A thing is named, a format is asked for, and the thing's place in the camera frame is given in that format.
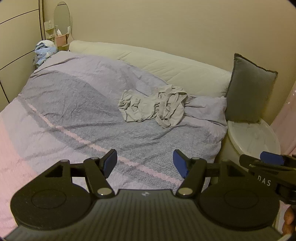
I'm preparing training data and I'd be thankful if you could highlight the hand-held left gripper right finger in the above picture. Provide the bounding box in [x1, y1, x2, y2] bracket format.
[173, 149, 247, 199]

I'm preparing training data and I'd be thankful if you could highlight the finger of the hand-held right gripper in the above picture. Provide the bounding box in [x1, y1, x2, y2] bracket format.
[259, 151, 296, 166]
[240, 154, 278, 173]

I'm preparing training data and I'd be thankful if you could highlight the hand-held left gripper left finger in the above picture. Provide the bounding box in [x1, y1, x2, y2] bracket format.
[44, 149, 118, 198]

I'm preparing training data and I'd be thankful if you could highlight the beige garment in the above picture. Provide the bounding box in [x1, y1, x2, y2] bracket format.
[118, 84, 189, 129]

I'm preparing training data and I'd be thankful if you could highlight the pile of blue clothes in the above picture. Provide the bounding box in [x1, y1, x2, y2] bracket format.
[32, 40, 58, 68]

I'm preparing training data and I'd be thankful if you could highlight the person's right hand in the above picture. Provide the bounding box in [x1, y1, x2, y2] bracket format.
[282, 206, 296, 235]

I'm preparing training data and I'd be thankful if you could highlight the white round side table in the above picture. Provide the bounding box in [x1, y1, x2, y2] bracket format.
[215, 119, 282, 164]

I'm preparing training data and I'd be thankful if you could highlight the grey cushion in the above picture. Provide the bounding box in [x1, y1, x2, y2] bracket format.
[224, 53, 278, 123]

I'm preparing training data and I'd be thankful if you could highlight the grey pink herringbone blanket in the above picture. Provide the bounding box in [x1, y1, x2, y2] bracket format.
[0, 50, 228, 232]

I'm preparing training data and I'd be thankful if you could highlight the cream long bolster pillow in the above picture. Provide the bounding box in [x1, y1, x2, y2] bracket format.
[68, 40, 233, 98]

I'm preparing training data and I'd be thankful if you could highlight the pink tissue box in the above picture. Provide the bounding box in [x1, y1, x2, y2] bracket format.
[55, 29, 70, 46]

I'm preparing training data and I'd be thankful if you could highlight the small cream shelf organizer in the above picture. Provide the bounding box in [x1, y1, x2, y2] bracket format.
[44, 20, 56, 40]

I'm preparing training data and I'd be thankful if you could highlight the oval vanity mirror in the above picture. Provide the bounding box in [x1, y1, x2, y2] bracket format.
[53, 1, 73, 42]

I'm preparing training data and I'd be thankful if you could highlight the cream wardrobe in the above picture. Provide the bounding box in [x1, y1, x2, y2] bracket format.
[0, 0, 47, 107]

